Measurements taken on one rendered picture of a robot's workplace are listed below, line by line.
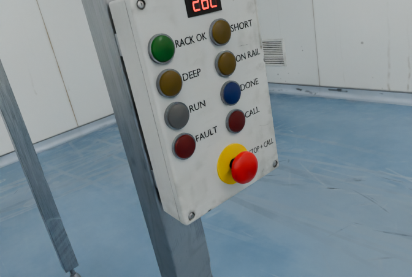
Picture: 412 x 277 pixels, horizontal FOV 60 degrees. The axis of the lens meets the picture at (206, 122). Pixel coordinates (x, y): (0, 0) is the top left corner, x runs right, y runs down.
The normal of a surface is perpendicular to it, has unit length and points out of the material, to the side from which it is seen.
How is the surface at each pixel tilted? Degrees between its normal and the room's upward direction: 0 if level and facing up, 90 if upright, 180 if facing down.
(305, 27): 90
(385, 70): 90
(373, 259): 0
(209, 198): 90
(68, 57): 90
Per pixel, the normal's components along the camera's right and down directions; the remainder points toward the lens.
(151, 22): 0.63, 0.15
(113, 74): -0.76, 0.35
